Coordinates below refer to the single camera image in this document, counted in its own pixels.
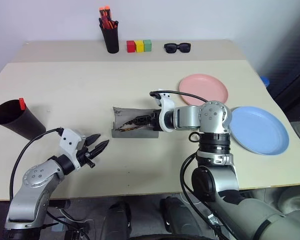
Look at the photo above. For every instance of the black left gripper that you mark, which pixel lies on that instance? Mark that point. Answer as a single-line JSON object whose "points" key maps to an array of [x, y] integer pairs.
{"points": [[86, 157]]}

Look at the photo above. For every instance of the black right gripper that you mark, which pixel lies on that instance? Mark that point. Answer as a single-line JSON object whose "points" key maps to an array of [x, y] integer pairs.
{"points": [[156, 121]]}

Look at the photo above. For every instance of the gray glasses case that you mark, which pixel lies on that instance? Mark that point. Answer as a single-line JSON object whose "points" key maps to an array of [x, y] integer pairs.
{"points": [[132, 133]]}

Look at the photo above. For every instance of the tortoiseshell eyeglasses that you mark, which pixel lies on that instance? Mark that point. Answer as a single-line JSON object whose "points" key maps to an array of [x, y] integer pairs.
{"points": [[127, 125]]}

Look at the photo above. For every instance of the wide black plastic cup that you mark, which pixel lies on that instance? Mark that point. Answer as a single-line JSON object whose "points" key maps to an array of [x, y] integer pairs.
{"points": [[17, 122]]}

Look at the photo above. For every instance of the red and black pen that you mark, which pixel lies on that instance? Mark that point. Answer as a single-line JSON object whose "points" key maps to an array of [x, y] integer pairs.
{"points": [[21, 104]]}

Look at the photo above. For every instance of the blue round plate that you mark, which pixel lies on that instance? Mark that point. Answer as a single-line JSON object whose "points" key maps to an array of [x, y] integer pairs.
{"points": [[260, 130]]}

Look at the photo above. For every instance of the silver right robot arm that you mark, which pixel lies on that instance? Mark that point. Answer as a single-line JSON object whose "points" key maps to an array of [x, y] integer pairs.
{"points": [[212, 120]]}

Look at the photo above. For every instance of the pink round plate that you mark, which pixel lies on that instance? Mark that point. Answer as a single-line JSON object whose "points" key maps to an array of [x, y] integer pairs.
{"points": [[202, 86]]}

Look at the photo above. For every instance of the yellow cube block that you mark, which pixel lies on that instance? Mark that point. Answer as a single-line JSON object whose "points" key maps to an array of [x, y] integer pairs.
{"points": [[139, 46]]}

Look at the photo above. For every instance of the red cube block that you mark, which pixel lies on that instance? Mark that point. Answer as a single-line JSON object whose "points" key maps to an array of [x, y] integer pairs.
{"points": [[131, 47]]}

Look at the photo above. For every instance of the green cube block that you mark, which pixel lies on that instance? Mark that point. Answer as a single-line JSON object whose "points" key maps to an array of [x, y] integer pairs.
{"points": [[147, 45]]}

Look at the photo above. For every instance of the black sunglasses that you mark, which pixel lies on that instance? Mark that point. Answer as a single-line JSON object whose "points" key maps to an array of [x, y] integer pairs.
{"points": [[170, 48]]}

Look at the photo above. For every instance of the dark rounded robot leg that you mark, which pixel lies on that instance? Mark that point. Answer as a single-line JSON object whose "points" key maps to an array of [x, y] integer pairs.
{"points": [[180, 217], [118, 221]]}

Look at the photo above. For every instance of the tall black pen holder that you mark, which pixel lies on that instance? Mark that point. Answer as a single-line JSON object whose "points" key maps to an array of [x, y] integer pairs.
{"points": [[111, 40]]}

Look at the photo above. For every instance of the black capped marker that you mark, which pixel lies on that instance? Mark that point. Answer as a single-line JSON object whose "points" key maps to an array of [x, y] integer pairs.
{"points": [[116, 23]]}

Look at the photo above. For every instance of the blue bottle cap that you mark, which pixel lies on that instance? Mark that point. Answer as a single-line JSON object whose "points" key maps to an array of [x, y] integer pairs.
{"points": [[265, 81]]}

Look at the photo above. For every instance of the black textured case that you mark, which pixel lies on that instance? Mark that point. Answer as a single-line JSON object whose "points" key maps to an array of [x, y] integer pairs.
{"points": [[290, 82]]}

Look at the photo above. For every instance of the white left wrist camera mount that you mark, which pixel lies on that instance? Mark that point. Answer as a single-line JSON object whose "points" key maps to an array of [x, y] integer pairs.
{"points": [[70, 142]]}

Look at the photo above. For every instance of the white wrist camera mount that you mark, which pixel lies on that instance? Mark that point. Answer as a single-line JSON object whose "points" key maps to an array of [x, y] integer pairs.
{"points": [[166, 105], [70, 142]]}

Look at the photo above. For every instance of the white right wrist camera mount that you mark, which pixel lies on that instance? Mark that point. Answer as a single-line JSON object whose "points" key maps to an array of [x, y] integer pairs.
{"points": [[166, 105]]}

